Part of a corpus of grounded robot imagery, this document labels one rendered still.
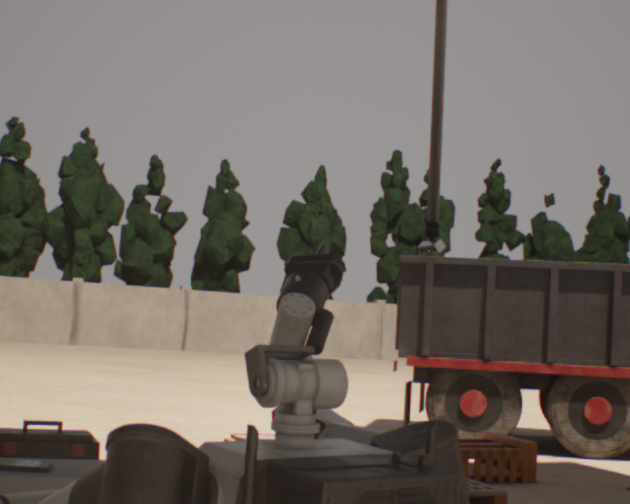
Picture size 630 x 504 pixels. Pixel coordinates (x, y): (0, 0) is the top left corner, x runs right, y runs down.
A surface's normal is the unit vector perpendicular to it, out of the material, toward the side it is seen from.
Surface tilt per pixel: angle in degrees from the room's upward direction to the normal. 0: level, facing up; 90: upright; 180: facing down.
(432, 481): 91
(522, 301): 90
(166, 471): 66
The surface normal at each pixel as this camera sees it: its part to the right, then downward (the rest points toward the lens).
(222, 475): -0.80, -0.21
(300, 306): 0.22, -0.75
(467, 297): -0.18, -0.08
